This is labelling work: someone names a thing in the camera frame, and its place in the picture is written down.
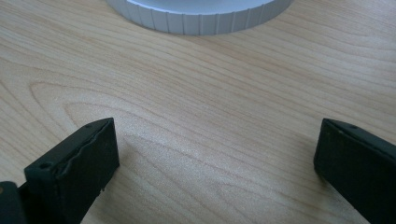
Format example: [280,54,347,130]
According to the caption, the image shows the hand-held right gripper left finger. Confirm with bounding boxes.
[18,117,120,224]

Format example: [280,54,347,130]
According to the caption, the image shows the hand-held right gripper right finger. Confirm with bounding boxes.
[313,118,396,224]

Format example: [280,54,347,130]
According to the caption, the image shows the white ribbed round lid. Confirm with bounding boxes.
[105,0,295,36]

